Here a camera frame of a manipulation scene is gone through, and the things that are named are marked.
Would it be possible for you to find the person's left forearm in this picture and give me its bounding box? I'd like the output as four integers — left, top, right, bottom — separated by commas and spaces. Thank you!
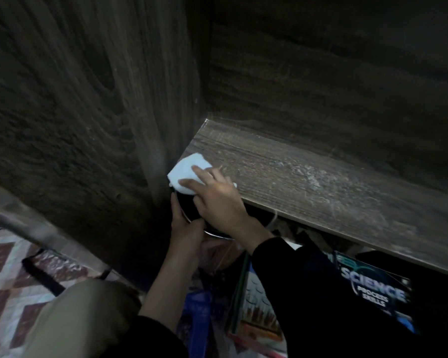
137, 250, 203, 334

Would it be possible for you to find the blue science book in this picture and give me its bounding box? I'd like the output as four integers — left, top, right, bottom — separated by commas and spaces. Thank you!
332, 251, 421, 335

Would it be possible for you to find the person's right forearm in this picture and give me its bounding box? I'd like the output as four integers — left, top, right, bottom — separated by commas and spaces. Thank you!
242, 219, 428, 358

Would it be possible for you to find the blue plastic item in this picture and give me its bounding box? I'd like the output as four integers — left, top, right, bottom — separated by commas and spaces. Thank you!
181, 290, 214, 358

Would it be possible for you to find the person's khaki trouser leg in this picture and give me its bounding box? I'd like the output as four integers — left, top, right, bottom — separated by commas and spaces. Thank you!
22, 279, 143, 358

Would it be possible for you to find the person's left hand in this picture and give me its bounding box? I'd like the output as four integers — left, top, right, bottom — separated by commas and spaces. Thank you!
169, 192, 207, 258

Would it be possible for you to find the person's right hand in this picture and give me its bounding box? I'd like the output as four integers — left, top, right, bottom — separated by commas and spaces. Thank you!
178, 166, 255, 240

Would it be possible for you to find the black bowl with metal rim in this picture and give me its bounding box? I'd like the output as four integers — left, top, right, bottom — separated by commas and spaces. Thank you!
173, 185, 278, 241

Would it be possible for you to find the dark wooden cabinet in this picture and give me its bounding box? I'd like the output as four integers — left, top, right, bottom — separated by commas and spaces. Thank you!
0, 0, 448, 291

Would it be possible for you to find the white cleaning cloth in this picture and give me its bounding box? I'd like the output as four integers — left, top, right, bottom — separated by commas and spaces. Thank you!
167, 153, 237, 196

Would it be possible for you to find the wooden shelf board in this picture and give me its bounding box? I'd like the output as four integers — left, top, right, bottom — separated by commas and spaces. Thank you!
175, 118, 448, 281

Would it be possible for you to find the patterned red and white rug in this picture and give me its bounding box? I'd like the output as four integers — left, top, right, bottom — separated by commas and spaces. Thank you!
0, 227, 137, 358

